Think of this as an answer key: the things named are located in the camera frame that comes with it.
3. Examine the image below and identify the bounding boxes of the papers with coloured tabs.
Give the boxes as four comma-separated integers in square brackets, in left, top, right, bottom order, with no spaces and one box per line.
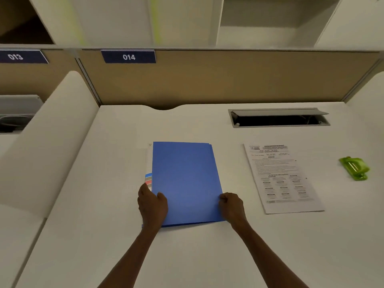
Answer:
[144,143,154,193]

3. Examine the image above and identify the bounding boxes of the person's right hand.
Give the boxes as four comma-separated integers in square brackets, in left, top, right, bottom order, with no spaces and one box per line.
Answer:
[218,192,248,228]

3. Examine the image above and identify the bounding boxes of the blue paper folder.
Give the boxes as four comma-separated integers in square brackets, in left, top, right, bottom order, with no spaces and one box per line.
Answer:
[142,142,226,228]

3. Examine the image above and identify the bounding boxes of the person's right forearm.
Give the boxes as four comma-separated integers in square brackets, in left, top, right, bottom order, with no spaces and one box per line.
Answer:
[229,220,309,288]

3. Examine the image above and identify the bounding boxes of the white side divider panel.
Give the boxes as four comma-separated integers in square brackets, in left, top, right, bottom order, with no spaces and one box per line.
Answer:
[0,71,100,219]

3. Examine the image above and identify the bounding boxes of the grey desk cable hatch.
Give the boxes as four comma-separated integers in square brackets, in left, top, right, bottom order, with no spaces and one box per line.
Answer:
[228,108,331,129]

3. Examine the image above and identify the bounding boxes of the dark blue number label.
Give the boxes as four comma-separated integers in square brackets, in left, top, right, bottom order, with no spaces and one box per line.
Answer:
[101,50,157,64]
[0,50,49,64]

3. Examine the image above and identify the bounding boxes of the beige desk partition panel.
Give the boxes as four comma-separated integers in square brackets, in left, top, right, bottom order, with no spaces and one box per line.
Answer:
[0,48,381,111]

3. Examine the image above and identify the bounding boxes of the printed white paper sheet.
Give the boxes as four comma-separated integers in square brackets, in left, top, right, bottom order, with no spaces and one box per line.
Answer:
[243,144,325,215]

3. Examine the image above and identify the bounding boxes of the white overhead shelf unit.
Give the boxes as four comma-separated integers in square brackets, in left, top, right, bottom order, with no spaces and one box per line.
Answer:
[27,0,384,51]

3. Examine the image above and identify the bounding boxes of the person's left hand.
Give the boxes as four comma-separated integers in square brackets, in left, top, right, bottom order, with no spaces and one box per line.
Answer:
[137,183,168,229]

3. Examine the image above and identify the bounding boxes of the person's left forearm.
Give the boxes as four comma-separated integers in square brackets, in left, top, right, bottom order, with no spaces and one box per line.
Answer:
[97,222,164,288]

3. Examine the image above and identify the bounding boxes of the grey box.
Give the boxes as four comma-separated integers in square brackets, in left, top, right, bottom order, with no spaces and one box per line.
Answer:
[0,95,44,134]

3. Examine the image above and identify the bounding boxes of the green stapler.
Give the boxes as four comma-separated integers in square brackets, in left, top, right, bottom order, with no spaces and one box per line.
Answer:
[339,157,370,181]

